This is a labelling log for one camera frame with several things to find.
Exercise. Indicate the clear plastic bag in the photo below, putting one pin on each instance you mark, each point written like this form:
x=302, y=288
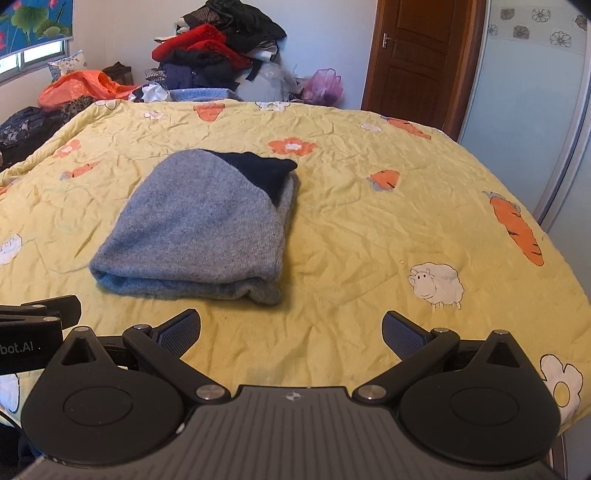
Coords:
x=272, y=83

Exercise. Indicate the red fuzzy garment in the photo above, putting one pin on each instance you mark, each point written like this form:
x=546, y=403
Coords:
x=194, y=39

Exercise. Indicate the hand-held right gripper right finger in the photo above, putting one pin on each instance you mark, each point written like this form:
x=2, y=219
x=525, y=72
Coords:
x=402, y=333

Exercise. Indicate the black clothes heap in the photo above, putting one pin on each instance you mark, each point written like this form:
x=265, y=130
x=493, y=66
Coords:
x=244, y=23

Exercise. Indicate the frosted glass sliding door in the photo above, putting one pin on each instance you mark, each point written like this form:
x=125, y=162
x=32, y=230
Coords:
x=521, y=115

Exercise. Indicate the brown wooden door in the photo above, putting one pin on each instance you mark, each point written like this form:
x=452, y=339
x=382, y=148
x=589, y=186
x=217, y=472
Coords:
x=415, y=60

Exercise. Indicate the leopard print cloth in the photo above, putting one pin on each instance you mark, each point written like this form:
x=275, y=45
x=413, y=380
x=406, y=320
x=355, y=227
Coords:
x=76, y=108

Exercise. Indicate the orange plastic bag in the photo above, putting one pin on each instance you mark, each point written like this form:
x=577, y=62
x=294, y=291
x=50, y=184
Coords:
x=78, y=87

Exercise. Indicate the window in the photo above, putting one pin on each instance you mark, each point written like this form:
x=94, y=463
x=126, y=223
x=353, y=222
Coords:
x=37, y=55

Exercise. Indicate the white crumpled cloth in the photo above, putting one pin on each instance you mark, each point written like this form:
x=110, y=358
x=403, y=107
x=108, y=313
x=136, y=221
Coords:
x=152, y=93

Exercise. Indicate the light blue knitted cloth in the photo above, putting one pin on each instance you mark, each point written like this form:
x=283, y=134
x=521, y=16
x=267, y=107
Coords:
x=203, y=94

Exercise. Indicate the floral pillow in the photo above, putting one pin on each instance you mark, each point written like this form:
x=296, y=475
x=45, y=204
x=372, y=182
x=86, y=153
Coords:
x=69, y=64

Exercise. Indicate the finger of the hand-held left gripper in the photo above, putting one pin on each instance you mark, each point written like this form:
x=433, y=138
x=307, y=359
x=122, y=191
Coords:
x=60, y=309

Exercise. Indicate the pink plastic bag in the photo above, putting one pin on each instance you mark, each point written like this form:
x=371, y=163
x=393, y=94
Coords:
x=323, y=85

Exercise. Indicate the grey sweater with navy sleeves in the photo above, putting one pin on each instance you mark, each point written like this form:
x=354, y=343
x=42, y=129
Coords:
x=194, y=230

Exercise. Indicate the lotus print curtain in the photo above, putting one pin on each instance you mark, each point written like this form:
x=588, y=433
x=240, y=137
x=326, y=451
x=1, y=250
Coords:
x=32, y=23

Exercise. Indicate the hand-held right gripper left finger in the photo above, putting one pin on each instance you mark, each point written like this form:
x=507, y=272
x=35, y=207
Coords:
x=181, y=330

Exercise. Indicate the navy dark garment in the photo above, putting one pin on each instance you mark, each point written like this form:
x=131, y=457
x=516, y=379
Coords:
x=198, y=69

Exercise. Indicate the dark patterned clothes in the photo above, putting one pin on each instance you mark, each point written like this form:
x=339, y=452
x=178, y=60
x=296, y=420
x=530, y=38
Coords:
x=23, y=129

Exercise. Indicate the yellow carrot print quilt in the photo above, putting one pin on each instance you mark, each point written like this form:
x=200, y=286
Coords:
x=369, y=230

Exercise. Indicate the dark brown garment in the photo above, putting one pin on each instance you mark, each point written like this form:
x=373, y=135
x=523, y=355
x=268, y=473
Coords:
x=117, y=73

